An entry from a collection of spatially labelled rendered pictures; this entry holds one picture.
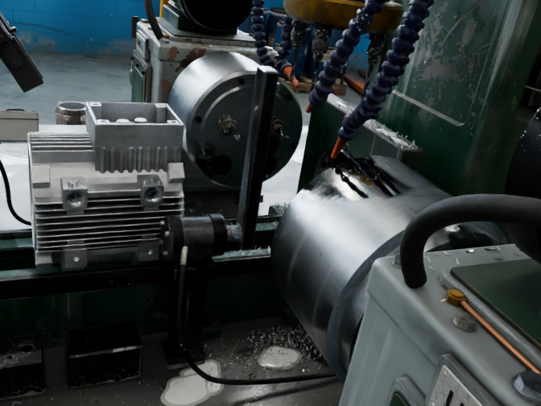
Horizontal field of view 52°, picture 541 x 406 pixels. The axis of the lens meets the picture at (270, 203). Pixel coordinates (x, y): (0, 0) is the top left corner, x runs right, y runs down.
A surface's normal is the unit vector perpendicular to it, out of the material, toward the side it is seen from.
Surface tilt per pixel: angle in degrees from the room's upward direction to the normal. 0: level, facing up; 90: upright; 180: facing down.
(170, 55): 90
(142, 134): 90
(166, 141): 90
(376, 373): 89
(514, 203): 55
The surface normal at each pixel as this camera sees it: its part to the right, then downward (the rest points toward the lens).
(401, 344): -0.91, 0.04
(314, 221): -0.70, -0.43
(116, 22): 0.40, 0.44
